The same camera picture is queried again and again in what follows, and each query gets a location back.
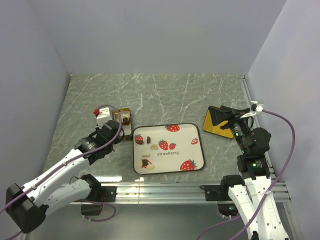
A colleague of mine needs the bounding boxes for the white square chocolate left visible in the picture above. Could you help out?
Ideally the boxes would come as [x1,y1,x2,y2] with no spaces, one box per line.
[142,152,150,158]

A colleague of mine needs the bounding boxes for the gold tin lid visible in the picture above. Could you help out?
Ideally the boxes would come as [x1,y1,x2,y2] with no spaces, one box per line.
[202,109,234,139]

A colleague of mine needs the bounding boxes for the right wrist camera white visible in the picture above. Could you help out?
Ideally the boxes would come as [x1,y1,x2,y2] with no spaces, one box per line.
[249,100,265,116]

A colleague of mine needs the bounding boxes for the green gold chocolate tin box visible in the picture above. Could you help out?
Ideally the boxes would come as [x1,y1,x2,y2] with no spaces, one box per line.
[113,108,133,140]

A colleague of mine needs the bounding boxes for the white strawberry tray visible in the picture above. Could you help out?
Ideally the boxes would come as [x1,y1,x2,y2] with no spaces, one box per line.
[133,123,205,175]

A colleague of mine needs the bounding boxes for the white round chocolate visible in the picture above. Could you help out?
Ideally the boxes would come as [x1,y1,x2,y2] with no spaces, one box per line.
[137,159,143,168]

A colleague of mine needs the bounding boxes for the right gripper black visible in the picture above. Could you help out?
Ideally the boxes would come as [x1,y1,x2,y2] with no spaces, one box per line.
[207,105,250,153]

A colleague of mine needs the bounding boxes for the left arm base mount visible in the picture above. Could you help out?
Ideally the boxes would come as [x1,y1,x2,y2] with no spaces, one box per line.
[80,186,117,217]

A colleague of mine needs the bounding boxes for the white heart chocolate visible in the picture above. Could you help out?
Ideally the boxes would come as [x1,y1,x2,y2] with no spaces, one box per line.
[150,144,158,150]

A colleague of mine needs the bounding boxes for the white oval chocolate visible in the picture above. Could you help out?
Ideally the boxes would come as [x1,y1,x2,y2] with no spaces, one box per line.
[145,164,155,170]

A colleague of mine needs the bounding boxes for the dark chocolate lower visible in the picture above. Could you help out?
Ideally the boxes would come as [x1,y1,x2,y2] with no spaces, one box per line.
[141,159,149,168]

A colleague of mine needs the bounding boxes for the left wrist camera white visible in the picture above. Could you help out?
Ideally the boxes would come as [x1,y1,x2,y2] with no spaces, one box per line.
[93,107,113,127]

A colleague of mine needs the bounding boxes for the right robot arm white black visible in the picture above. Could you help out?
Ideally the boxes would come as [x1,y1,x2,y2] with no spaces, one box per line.
[208,102,290,240]

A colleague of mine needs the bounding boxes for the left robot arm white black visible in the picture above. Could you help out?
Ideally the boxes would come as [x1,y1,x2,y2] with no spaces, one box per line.
[3,120,122,234]

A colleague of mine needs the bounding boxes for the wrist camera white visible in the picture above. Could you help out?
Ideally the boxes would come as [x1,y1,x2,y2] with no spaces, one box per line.
[93,107,113,127]
[249,100,265,116]

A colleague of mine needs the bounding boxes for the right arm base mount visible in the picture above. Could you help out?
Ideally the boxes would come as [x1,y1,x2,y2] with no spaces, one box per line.
[199,184,239,219]

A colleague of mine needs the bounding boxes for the aluminium rail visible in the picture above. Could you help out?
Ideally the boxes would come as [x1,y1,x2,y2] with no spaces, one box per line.
[57,181,292,205]

